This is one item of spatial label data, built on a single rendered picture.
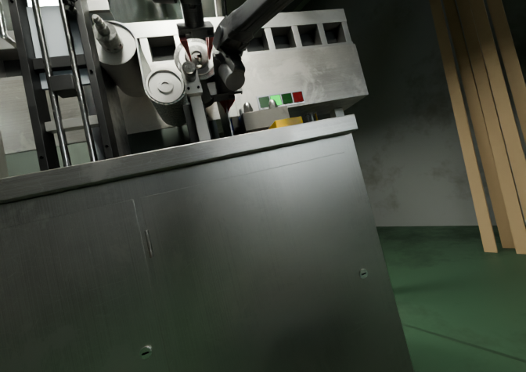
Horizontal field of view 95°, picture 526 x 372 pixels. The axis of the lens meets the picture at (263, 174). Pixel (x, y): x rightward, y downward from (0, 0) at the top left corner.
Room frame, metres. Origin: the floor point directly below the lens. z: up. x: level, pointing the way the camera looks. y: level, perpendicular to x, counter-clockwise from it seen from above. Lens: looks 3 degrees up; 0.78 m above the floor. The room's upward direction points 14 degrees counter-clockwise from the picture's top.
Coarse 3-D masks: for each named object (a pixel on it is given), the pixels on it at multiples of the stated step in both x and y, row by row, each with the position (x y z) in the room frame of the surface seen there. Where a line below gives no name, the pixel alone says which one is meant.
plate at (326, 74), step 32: (160, 64) 1.08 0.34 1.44; (256, 64) 1.18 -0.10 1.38; (288, 64) 1.22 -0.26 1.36; (320, 64) 1.26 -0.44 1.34; (352, 64) 1.31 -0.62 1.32; (0, 96) 0.94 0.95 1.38; (128, 96) 1.04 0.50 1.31; (256, 96) 1.17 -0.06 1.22; (320, 96) 1.25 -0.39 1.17; (352, 96) 1.29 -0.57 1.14; (0, 128) 0.93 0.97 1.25; (128, 128) 1.04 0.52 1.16; (160, 128) 1.07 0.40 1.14
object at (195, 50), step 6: (192, 48) 0.77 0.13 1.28; (198, 48) 0.77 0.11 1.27; (186, 54) 0.76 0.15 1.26; (192, 54) 0.77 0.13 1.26; (204, 54) 0.78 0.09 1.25; (186, 60) 0.77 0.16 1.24; (192, 60) 0.77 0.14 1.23; (204, 60) 0.78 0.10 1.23; (198, 66) 0.77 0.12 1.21; (204, 66) 0.79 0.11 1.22
